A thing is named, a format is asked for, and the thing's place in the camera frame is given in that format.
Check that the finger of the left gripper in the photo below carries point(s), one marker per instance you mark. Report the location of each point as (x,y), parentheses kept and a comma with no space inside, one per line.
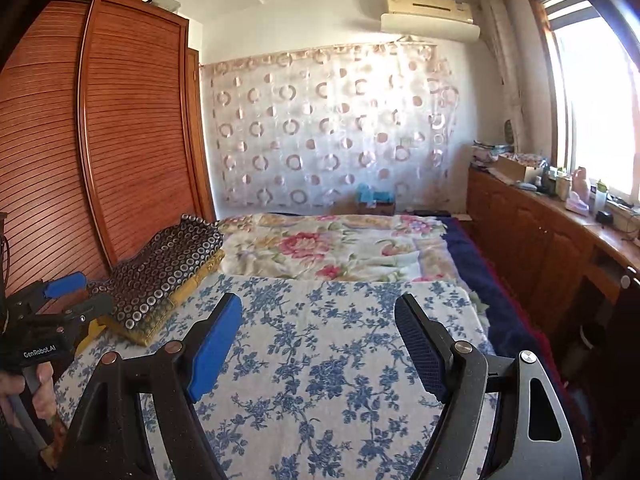
(64,286)

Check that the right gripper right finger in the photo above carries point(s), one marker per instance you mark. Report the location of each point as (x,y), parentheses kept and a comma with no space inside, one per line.
(503,411)

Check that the navy medallion patterned silk garment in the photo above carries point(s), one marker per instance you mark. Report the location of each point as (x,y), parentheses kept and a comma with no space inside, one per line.
(162,265)

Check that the folded mustard gold cloth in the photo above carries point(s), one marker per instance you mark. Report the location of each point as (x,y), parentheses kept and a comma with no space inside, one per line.
(145,331)

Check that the navy blue bed blanket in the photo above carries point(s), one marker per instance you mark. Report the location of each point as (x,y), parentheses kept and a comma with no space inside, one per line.
(510,330)

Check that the blue floral white bedsheet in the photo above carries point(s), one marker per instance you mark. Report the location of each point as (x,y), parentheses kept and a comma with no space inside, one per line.
(318,383)

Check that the long wooden sideboard cabinet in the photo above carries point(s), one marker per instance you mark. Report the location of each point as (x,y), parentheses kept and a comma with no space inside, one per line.
(557,264)

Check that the pink floral quilt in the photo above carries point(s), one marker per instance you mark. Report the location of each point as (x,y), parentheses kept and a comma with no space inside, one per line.
(338,247)

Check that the pink bottle on sideboard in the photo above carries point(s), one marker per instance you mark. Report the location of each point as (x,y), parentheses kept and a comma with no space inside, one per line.
(581,184)

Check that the small blue toy object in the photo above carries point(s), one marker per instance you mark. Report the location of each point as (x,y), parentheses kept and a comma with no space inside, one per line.
(371,201)

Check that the cardboard box on sideboard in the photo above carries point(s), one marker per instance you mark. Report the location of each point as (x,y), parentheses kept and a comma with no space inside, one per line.
(516,171)

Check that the sheer circle patterned curtain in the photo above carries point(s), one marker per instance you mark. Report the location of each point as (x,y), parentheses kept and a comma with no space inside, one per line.
(304,131)

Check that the window with wooden frame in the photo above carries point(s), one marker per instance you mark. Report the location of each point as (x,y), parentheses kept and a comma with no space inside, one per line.
(595,87)

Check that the white wall air conditioner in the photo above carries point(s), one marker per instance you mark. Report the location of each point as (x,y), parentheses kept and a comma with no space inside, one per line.
(432,19)

